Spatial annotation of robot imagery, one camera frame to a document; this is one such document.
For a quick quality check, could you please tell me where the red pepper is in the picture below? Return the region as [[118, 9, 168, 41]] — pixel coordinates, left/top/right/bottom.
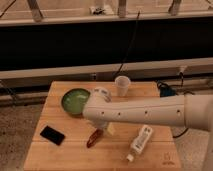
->
[[86, 129, 103, 148]]

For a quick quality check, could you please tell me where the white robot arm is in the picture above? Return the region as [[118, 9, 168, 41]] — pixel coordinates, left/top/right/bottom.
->
[[83, 87, 213, 171]]

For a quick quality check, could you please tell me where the green ceramic bowl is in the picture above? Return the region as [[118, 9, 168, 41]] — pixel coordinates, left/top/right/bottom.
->
[[61, 88, 90, 117]]

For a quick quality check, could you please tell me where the wooden table board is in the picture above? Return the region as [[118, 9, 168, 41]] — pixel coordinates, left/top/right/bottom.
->
[[24, 81, 181, 171]]

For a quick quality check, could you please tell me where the white plastic bottle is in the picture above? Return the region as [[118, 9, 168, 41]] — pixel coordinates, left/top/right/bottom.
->
[[126, 125, 153, 162]]

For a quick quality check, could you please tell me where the clear plastic cup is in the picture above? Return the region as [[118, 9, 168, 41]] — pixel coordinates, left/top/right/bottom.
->
[[115, 76, 131, 97]]

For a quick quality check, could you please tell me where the black rectangular phone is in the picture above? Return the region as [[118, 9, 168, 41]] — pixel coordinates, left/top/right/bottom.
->
[[40, 126, 65, 145]]

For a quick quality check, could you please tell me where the blue plug box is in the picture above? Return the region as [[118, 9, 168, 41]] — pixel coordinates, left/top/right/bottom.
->
[[159, 84, 176, 97]]

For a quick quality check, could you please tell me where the black floor cable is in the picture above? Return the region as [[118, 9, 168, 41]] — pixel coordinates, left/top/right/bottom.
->
[[172, 126, 190, 140]]

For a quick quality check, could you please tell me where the black hanging cable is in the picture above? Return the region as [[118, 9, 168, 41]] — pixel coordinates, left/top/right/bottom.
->
[[112, 9, 141, 81]]

